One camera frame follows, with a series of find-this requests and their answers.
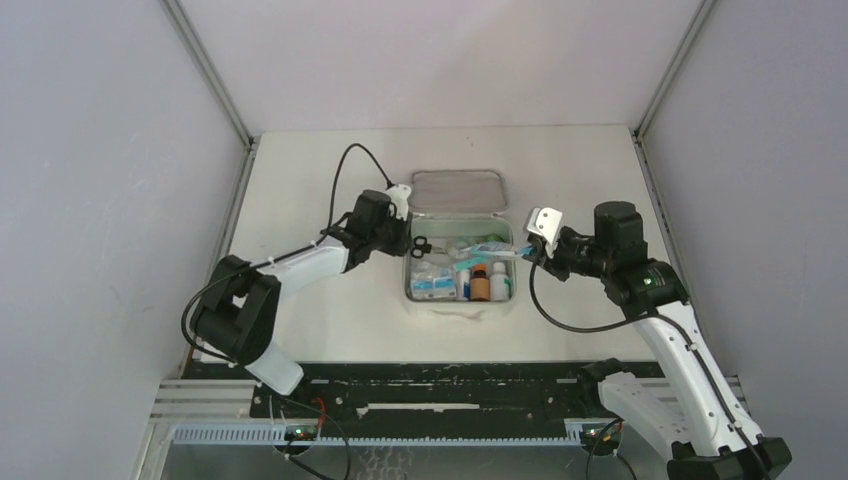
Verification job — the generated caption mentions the white plastic bottle green label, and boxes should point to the white plastic bottle green label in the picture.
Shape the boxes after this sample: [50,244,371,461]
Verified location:
[489,261,511,302]

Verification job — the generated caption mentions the large blue white pouch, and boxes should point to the large blue white pouch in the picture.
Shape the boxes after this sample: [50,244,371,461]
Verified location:
[453,242,535,270]

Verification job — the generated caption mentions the black handled scissors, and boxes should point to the black handled scissors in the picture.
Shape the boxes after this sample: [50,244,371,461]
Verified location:
[410,235,444,259]

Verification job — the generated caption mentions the brown bottle orange cap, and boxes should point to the brown bottle orange cap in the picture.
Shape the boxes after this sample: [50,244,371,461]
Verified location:
[469,263,490,302]

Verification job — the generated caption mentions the clear bag white gauze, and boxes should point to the clear bag white gauze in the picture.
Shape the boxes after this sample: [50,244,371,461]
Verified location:
[410,259,455,282]

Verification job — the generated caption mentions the white medicine kit case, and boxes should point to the white medicine kit case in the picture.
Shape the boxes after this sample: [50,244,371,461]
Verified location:
[402,169,516,321]

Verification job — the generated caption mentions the white blue tube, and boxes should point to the white blue tube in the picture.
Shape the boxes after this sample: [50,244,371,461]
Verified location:
[457,268,471,301]

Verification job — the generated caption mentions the bag of blue packets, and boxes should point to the bag of blue packets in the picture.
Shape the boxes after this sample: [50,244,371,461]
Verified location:
[409,277,458,301]

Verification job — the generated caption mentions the small green medicine box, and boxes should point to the small green medicine box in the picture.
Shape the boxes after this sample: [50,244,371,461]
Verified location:
[481,233,512,244]

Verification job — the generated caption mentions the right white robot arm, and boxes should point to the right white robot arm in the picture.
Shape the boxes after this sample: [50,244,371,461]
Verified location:
[525,201,792,479]

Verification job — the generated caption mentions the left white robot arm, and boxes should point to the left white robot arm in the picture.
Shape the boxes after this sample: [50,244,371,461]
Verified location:
[183,184,412,417]

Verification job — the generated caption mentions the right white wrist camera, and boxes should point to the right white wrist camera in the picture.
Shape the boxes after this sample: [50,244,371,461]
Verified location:
[525,207,563,258]

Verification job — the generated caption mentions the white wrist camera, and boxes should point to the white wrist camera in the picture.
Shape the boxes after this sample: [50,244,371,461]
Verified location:
[525,207,563,258]
[384,184,412,221]

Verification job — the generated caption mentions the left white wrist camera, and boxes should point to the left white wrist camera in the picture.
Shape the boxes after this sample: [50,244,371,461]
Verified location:
[384,184,412,221]

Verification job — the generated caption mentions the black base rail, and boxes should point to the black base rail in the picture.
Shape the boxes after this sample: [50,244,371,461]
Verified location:
[182,359,670,444]

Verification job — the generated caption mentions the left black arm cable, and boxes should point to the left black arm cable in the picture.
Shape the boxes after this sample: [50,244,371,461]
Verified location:
[180,142,399,480]

